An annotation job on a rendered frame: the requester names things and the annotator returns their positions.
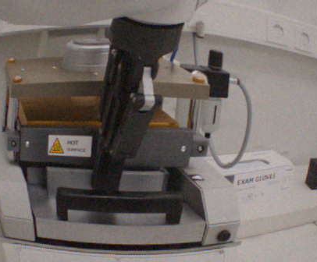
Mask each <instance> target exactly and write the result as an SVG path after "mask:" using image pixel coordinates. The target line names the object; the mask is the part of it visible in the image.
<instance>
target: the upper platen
mask: <svg viewBox="0 0 317 262"><path fill-rule="evenodd" d="M100 101H101V96H95V97H84V96H79V97H36V98H34V97H27V98H20V103H19V114H18V128H20V125H69V126H101V124H102V122H99V121H98V119H97V115H98V109H99V106H100ZM148 127H173V128H179V123H178V122H177V121H176V120H175V119H172V118H171V117H170V115H168V114H167V113H166V112H164V111H163V110H162V109H161V108H159V109H158V110H157V111H156V112H155V114H153V116H152V119H151V121H150V124H149V126H148Z"/></svg>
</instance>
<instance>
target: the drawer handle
mask: <svg viewBox="0 0 317 262"><path fill-rule="evenodd" d="M56 190H57V191H56V198H55V199H56V211H57V215H58V217H59V220H63V221H68V217H69V216H68V210H74V211H93V212H102V213H113V214H114V213H124V214H166V220H167V221H168V223H170V224H179V223H180V218H181V212H182V210H183V195H182V194H181V193H180V192H177V191H148V192H138V191H116V190H103V189H83V188H81V189H74V188H66V187H58V188H57V189H56Z"/></svg>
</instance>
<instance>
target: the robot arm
mask: <svg viewBox="0 0 317 262"><path fill-rule="evenodd" d="M207 2H208V0H0V20H4V21H6V22H8V23H11V24H13V25H28V26H29V25H31V26H32V25H34V26H35V25H36V26H38V25H39V26H40V25H42V26H44V25H45V26H47V25H48V26H62V27H63V26H65V27H75V26H80V25H83V24H87V23H93V22H98V21H102V20H105V19H112V23H111V24H110V28H109V33H108V38H109V41H110V42H109V59H108V60H107V66H106V71H105V76H104V83H103V87H102V94H101V101H100V106H99V109H98V115H97V119H98V121H99V122H102V124H101V128H100V130H99V132H100V135H101V136H102V137H100V138H99V141H98V147H97V154H96V158H95V162H94V171H93V175H92V182H91V186H92V188H93V189H103V190H116V191H118V190H119V184H120V182H121V178H122V172H123V166H124V163H125V160H126V158H130V159H135V157H136V155H137V152H138V150H139V148H140V145H141V142H142V140H143V138H144V137H145V133H146V132H147V130H148V126H149V124H150V121H151V119H152V116H153V114H155V112H156V111H157V110H158V109H159V108H160V107H161V104H162V96H161V94H154V91H153V90H152V88H153V81H154V80H155V78H156V76H157V74H158V70H159V59H160V58H161V57H162V56H163V55H166V54H170V53H171V52H173V51H174V50H175V49H177V47H178V44H179V42H180V38H181V36H182V30H183V27H184V24H185V22H190V20H191V19H192V16H193V15H194V12H196V10H198V9H199V7H201V6H202V5H204V4H205V3H207Z"/></svg>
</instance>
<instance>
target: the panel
mask: <svg viewBox="0 0 317 262"><path fill-rule="evenodd" d="M14 246H15V251H16V258H17V261H18V262H226V250H227V248H220V249H216V250H203V251H198V252H189V253H174V254H162V255H155V254H149V255H115V254H101V253H97V254H96V253H80V252H74V251H73V252H70V251H65V250H54V249H45V248H41V247H40V248H39V247H35V246H25V245H19V244H15V243H14Z"/></svg>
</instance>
